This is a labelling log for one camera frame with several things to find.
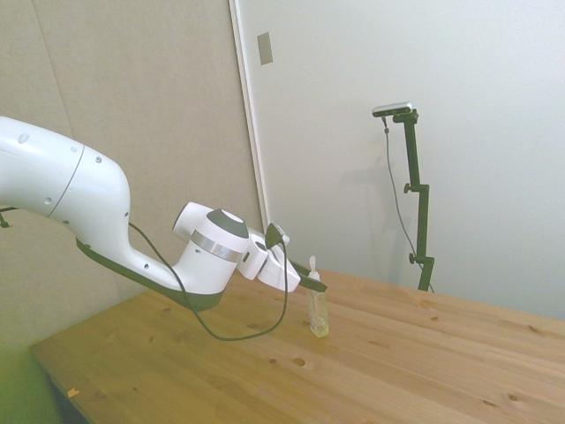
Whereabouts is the silver exterior camera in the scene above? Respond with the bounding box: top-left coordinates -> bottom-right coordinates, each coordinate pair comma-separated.
372,102 -> 415,118

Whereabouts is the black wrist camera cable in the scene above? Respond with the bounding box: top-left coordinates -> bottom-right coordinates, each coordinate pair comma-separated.
127,222 -> 290,342

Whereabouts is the white door frame strip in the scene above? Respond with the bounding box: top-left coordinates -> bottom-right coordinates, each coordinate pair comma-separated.
227,0 -> 272,231

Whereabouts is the grey wall plate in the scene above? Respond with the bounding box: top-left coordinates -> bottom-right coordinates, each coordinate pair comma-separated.
256,31 -> 275,67

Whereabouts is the clear hand sanitizer pump bottle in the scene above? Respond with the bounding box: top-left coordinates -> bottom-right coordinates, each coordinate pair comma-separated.
305,254 -> 330,339

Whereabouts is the black camera stand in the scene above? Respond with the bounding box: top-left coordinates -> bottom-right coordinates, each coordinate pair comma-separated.
391,110 -> 436,292

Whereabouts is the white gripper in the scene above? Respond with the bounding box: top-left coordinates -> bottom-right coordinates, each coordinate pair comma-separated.
256,241 -> 328,293

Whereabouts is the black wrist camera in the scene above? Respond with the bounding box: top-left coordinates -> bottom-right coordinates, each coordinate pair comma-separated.
266,223 -> 289,249

